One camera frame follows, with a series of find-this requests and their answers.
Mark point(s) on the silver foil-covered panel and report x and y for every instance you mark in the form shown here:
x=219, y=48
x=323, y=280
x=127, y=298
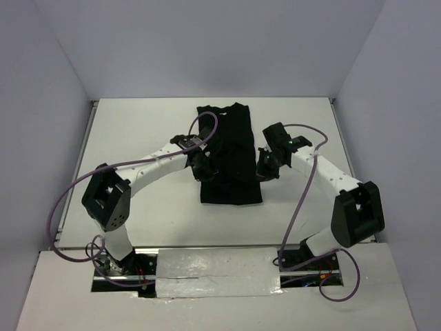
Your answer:
x=217, y=272

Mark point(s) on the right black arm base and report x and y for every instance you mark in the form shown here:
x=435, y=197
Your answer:
x=296, y=270

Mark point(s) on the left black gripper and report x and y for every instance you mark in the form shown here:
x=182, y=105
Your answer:
x=209, y=172

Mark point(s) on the black t-shirt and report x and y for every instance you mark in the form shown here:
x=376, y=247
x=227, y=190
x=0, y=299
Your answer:
x=235, y=183

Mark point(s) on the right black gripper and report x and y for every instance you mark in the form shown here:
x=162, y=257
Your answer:
x=265, y=174

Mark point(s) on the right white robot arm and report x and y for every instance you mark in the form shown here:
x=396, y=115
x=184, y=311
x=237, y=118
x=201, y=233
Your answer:
x=357, y=212

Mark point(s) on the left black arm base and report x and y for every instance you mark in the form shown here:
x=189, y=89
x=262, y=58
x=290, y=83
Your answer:
x=137, y=275

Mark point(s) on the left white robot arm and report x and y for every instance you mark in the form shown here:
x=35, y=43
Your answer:
x=108, y=195

